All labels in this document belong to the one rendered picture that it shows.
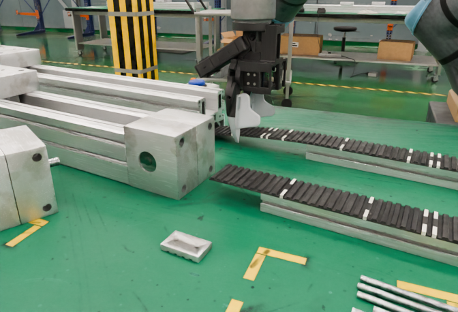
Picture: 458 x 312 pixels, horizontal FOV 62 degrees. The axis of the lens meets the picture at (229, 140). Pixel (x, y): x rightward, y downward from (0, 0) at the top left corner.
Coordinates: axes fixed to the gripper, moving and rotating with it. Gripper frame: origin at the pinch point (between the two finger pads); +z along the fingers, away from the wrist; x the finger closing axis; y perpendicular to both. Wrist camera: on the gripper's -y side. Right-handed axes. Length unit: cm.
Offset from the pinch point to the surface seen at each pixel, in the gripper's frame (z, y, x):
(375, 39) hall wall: 64, -83, 740
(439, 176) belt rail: 0.9, 33.9, -1.5
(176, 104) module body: -4.9, -11.3, -4.9
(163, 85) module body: -6.1, -19.7, 2.4
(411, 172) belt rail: 1.3, 30.1, -1.5
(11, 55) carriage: -10, -63, -2
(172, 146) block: -5.8, 2.0, -23.9
